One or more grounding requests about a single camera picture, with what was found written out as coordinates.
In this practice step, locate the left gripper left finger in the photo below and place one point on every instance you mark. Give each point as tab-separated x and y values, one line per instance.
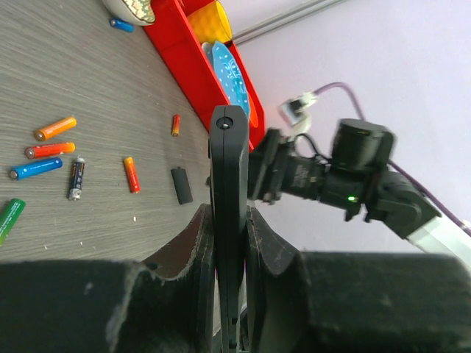
161	304

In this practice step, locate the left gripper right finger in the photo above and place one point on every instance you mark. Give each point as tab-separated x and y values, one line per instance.
352	302

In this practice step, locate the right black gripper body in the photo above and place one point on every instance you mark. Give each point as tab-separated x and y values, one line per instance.
267	167

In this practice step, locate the black remote control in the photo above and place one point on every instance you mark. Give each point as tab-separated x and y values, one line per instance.
229	157

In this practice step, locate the black battery cover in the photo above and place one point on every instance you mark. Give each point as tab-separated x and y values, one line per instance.
181	185

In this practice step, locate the blue dotted plate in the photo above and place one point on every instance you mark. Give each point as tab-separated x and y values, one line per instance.
228	74

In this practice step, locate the red battery near tray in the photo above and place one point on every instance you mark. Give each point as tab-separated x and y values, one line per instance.
175	128

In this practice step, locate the yellow mug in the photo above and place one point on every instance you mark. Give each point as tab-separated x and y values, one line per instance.
211	24

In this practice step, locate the red orange battery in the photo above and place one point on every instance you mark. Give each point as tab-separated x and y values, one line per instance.
132	176

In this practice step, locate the red plastic tray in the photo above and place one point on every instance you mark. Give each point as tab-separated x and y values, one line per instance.
176	43

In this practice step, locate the black battery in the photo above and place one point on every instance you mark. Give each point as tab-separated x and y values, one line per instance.
76	182

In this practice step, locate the green battery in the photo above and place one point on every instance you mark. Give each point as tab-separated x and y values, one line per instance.
9	217

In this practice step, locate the small patterned bowl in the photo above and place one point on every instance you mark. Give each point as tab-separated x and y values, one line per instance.
136	12

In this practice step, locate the blue battery near bowl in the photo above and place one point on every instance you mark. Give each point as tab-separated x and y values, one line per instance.
121	25

